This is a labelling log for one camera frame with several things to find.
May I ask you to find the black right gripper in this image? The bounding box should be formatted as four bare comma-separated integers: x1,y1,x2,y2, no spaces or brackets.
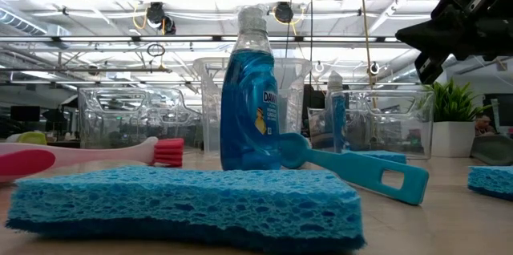
394,0,513,62

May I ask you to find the blue dish soap bottle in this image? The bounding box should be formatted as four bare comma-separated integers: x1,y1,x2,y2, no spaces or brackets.
219,4,281,172
325,70,348,154

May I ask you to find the blue sponge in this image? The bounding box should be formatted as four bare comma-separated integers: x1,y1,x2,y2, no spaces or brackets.
6,165,366,253
342,149,408,164
467,165,513,202

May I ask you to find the blue dish brush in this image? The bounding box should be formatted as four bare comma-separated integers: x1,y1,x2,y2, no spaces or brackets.
279,132,430,207

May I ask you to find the red and pink dish brush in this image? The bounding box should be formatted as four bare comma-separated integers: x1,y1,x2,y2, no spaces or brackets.
0,136,185,184

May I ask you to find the yellow-green dish brush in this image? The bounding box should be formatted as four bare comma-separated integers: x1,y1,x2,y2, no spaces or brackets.
4,130,48,147

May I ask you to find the dark monitor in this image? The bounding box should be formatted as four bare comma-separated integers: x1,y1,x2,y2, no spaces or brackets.
483,93,513,128
10,105,41,123

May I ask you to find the person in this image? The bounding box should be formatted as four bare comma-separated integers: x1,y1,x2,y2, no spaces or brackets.
475,115,496,136

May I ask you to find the green plant in white pot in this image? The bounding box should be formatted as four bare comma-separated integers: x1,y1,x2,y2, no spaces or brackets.
416,76,488,158

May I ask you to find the tall clear plastic bin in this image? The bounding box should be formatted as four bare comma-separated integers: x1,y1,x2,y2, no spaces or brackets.
192,57,313,156

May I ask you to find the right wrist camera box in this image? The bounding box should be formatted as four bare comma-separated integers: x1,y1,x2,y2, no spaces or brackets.
414,52,450,86

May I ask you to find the yellow hanging cord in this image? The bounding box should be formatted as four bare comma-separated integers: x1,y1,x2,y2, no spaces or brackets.
357,0,380,87

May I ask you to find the black ceiling cable reel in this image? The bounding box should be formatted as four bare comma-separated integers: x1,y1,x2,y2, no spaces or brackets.
144,1,177,35
273,1,296,25

